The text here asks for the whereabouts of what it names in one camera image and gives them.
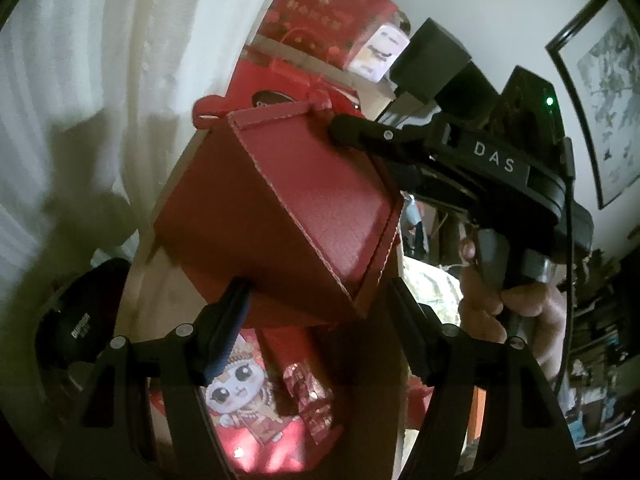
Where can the framed ink painting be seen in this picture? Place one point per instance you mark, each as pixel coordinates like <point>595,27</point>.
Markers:
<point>610,85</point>

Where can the red foil packet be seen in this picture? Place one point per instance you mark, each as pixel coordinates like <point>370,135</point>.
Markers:
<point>310,400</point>

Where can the large closed cardboard box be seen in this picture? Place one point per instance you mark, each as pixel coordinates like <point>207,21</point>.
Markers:
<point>375,92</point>

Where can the red cartoon printed bag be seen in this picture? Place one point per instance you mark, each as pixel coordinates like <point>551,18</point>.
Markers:
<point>240,375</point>

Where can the red cube box with ribbon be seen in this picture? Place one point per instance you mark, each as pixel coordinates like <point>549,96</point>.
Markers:
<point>275,210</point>

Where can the black speaker on stand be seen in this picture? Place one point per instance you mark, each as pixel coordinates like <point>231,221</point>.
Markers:
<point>430,60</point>
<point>470,95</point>

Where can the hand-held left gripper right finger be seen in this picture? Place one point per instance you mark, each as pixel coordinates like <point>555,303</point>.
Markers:
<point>415,340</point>

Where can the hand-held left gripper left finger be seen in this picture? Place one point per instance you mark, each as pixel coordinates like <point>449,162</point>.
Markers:
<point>227,345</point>

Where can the red gift box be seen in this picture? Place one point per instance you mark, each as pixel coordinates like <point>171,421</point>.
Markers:
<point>320,15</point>

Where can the white curtain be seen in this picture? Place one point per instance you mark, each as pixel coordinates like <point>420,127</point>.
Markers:
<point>100,85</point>

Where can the person's right hand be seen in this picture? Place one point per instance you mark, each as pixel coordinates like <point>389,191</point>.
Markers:
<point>485,310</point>

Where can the dark cluttered shelf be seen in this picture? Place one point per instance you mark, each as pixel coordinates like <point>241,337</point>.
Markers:
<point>605,340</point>

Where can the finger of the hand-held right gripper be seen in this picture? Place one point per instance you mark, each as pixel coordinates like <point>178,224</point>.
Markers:
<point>435,185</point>
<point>380,137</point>

